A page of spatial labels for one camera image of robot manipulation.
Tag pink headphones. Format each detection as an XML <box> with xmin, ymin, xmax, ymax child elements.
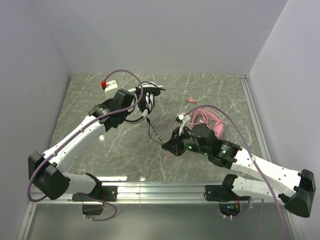
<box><xmin>200</xmin><ymin>120</ymin><xmax>225</xmax><ymax>139</ymax></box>

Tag pink headphone cable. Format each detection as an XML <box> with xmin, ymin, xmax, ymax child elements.
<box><xmin>168</xmin><ymin>96</ymin><xmax>228</xmax><ymax>133</ymax></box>

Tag white black headphones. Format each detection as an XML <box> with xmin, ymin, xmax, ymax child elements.
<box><xmin>125</xmin><ymin>81</ymin><xmax>166</xmax><ymax>124</ymax></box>

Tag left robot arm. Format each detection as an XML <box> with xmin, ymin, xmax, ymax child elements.
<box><xmin>28</xmin><ymin>89</ymin><xmax>138</xmax><ymax>200</ymax></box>

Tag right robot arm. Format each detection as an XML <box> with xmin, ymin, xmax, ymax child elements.
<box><xmin>162</xmin><ymin>123</ymin><xmax>316</xmax><ymax>218</ymax></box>

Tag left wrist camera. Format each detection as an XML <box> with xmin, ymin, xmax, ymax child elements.
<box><xmin>101</xmin><ymin>80</ymin><xmax>119</xmax><ymax>100</ymax></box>

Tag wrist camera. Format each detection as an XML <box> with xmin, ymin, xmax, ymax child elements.
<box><xmin>101</xmin><ymin>80</ymin><xmax>119</xmax><ymax>100</ymax></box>
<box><xmin>176</xmin><ymin>113</ymin><xmax>191</xmax><ymax>128</ymax></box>

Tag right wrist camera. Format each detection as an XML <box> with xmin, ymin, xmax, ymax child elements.
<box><xmin>176</xmin><ymin>113</ymin><xmax>191</xmax><ymax>128</ymax></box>

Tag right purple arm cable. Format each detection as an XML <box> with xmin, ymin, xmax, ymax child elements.
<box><xmin>184</xmin><ymin>104</ymin><xmax>291</xmax><ymax>240</ymax></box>

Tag aluminium front rail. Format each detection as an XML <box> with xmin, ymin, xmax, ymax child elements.
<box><xmin>32</xmin><ymin>181</ymin><xmax>293</xmax><ymax>205</ymax></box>

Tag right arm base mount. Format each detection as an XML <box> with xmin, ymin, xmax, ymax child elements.
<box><xmin>203</xmin><ymin>184</ymin><xmax>251</xmax><ymax>220</ymax></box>

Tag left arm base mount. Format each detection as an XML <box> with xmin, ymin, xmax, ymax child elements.
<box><xmin>71</xmin><ymin>185</ymin><xmax>118</xmax><ymax>220</ymax></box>

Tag aluminium left side rail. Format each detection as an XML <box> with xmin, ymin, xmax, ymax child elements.
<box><xmin>16</xmin><ymin>203</ymin><xmax>37</xmax><ymax>240</ymax></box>

